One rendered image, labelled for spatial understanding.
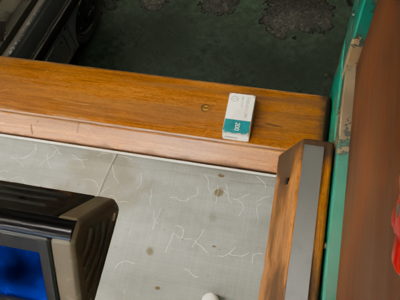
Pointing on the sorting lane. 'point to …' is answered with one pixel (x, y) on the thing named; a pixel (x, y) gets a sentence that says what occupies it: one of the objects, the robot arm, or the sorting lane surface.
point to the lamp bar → (52, 242)
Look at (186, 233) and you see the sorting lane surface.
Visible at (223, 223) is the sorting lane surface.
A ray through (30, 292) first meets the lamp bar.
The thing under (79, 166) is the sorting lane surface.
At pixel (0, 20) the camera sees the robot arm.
